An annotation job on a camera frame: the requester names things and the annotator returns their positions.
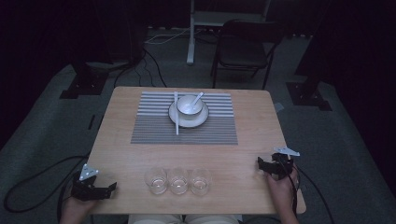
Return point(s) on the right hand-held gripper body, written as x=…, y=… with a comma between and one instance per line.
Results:
x=282, y=165

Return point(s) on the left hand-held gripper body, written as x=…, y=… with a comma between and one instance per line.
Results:
x=83, y=190

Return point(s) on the person's left hand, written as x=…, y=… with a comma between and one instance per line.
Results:
x=76, y=207

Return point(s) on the person's right hand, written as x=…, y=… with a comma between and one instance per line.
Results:
x=281, y=186

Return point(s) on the clear glass cup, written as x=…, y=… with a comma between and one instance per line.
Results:
x=156, y=183
x=178, y=184
x=200, y=184

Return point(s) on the grey floor tape patch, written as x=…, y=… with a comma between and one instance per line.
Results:
x=278, y=107

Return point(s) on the small black floor strip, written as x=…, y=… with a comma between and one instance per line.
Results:
x=91, y=122

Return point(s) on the grey striped placemat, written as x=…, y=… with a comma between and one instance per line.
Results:
x=155, y=130

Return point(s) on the black stand base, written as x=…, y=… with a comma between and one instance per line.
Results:
x=85, y=85
x=306, y=96

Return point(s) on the white plate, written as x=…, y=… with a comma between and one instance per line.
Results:
x=193, y=122

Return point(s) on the white spoon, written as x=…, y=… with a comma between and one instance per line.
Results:
x=197, y=98

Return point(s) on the white chopstick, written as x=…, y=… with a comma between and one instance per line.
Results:
x=177, y=124
x=175, y=105

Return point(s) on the white bowl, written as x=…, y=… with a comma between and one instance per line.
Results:
x=186, y=107

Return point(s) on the black folding chair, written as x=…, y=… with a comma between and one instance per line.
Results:
x=243, y=53

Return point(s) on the white metal stand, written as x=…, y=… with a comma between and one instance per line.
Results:
x=191, y=46

